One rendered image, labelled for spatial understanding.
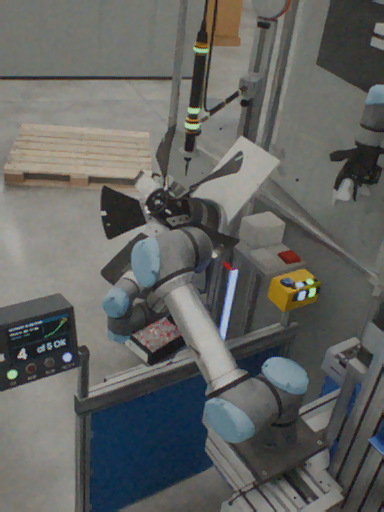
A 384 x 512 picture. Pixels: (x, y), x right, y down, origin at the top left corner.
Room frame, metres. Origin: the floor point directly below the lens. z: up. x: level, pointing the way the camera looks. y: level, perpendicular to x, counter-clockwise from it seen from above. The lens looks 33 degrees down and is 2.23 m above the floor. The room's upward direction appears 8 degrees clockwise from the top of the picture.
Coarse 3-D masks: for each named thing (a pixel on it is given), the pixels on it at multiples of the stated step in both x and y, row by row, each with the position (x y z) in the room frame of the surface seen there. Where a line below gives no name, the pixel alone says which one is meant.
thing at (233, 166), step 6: (234, 156) 1.98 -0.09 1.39; (240, 156) 1.93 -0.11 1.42; (228, 162) 1.94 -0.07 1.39; (234, 162) 1.89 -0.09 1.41; (240, 162) 1.86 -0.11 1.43; (222, 168) 1.89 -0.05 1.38; (228, 168) 1.86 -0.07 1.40; (234, 168) 1.83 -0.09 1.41; (240, 168) 1.81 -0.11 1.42; (210, 174) 1.90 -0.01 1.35; (216, 174) 1.86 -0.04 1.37; (222, 174) 1.83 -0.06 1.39; (228, 174) 1.81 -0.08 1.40; (204, 180) 1.86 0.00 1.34; (210, 180) 1.83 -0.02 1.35; (192, 186) 1.87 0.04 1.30
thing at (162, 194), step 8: (152, 192) 1.91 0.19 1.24; (160, 192) 1.90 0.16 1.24; (168, 192) 1.87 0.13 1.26; (152, 200) 1.88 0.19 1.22; (160, 200) 1.87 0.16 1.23; (168, 200) 1.84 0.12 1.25; (176, 200) 1.87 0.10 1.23; (184, 200) 1.94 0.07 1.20; (144, 208) 1.87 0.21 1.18; (152, 208) 1.85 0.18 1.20; (160, 208) 1.84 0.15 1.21; (168, 208) 1.83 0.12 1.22; (176, 208) 1.86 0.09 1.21; (184, 208) 1.91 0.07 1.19; (152, 216) 1.82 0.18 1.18; (160, 216) 1.82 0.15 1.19; (168, 216) 1.83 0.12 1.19; (168, 224) 1.88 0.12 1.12
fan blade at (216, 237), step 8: (184, 224) 1.78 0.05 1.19; (192, 224) 1.79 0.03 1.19; (200, 224) 1.80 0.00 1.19; (208, 232) 1.74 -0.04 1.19; (216, 232) 1.74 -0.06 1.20; (216, 240) 1.69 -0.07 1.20; (224, 240) 1.69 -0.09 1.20; (232, 240) 1.68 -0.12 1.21; (216, 248) 1.64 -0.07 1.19; (224, 248) 1.64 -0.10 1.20; (216, 256) 1.60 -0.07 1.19
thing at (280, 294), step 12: (288, 276) 1.72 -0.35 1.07; (300, 276) 1.73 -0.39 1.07; (312, 276) 1.74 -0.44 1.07; (276, 288) 1.67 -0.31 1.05; (288, 288) 1.64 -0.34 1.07; (300, 288) 1.65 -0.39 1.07; (312, 288) 1.68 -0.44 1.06; (276, 300) 1.65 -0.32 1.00; (288, 300) 1.62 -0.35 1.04; (300, 300) 1.66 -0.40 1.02; (312, 300) 1.70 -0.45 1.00
